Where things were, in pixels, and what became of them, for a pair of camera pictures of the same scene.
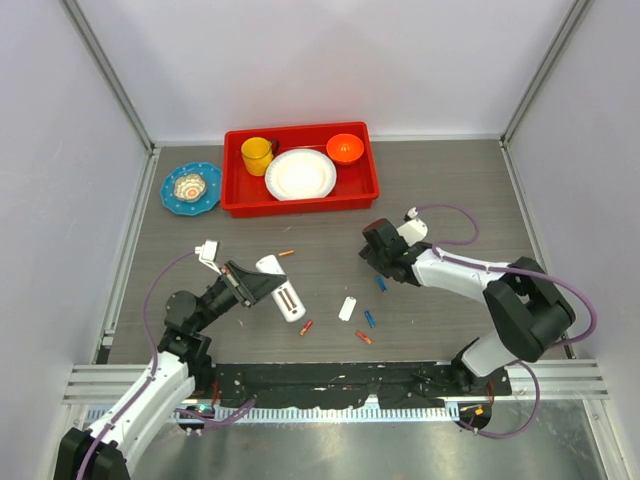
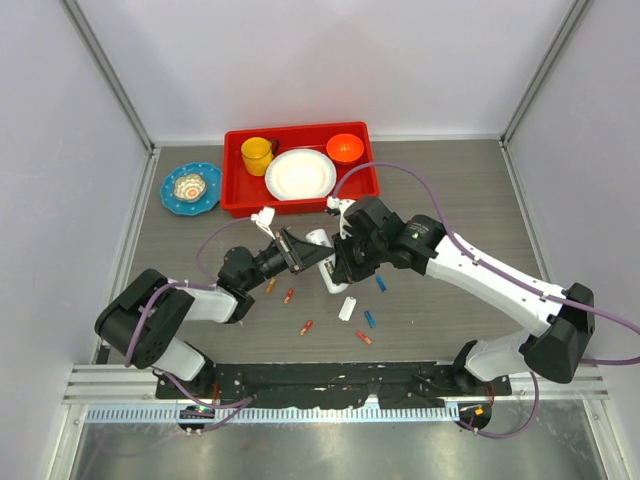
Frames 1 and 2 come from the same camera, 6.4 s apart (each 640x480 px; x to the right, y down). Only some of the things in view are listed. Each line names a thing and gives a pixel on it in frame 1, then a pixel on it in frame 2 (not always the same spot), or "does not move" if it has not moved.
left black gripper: x=248 y=286 → x=300 y=253
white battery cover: x=347 y=308 does not move
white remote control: x=286 y=299 → x=327 y=265
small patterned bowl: x=190 y=188 does not move
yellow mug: x=257 y=154 does not move
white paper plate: x=300 y=174 does not move
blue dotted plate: x=191 y=188 does not move
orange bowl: x=345 y=148 does not move
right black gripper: x=368 y=254 → x=346 y=271
